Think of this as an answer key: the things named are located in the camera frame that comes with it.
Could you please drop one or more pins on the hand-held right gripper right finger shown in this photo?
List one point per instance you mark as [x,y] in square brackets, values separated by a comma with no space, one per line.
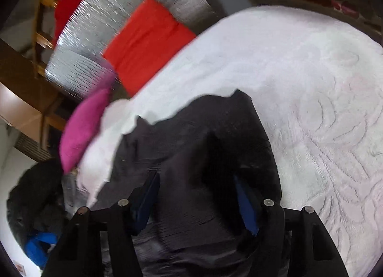
[247,208]

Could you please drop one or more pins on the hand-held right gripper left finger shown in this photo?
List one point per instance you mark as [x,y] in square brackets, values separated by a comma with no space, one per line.
[148,199]

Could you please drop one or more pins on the black puffer jacket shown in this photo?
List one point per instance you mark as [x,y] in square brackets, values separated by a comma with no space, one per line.
[194,151]

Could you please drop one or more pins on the grey garment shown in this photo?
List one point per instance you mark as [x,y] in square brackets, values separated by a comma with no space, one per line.
[70,190]

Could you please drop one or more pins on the pink pillow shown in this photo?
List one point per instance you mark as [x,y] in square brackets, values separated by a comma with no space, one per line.
[80,130]

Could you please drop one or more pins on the pile of black coats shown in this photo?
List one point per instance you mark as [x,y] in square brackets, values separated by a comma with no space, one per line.
[33,193]

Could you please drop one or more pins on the blue jacket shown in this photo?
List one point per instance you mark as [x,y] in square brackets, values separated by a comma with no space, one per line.
[39,247]

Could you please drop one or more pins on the white blanket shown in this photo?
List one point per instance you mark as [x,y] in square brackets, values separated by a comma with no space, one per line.
[299,85]

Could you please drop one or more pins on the red pillow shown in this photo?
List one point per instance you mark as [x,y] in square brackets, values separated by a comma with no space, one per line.
[146,46]

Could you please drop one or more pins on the wooden pillar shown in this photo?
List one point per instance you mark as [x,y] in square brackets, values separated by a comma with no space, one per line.
[21,106]

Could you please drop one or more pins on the silver foil panel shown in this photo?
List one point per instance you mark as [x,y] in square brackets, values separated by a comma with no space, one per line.
[89,40]

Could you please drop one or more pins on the wooden stair railing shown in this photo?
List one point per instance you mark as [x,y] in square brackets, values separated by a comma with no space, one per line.
[45,1]

